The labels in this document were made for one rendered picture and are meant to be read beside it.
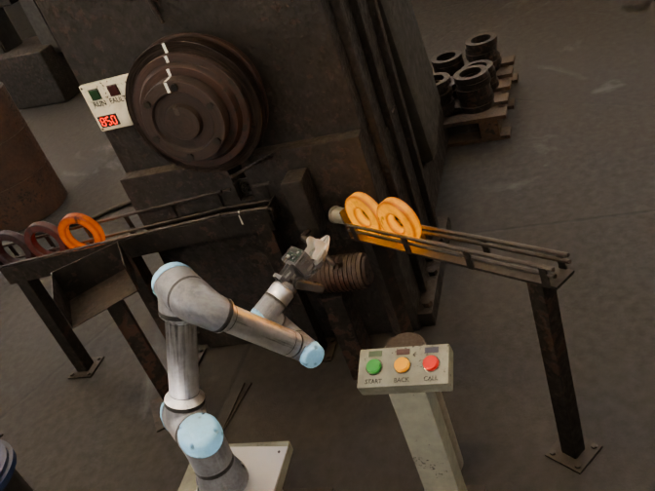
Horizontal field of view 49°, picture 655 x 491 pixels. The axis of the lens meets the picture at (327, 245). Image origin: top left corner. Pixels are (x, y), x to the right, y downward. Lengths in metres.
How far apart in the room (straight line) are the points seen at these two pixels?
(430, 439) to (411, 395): 0.17
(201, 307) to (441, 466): 0.79
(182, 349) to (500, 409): 1.09
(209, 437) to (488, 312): 1.31
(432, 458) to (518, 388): 0.60
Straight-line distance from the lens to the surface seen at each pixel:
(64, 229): 3.03
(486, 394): 2.59
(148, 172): 2.80
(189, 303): 1.87
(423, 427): 1.99
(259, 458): 2.24
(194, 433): 2.06
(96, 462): 3.07
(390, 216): 2.20
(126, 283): 2.73
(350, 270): 2.43
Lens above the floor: 1.87
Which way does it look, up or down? 31 degrees down
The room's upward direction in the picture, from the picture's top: 21 degrees counter-clockwise
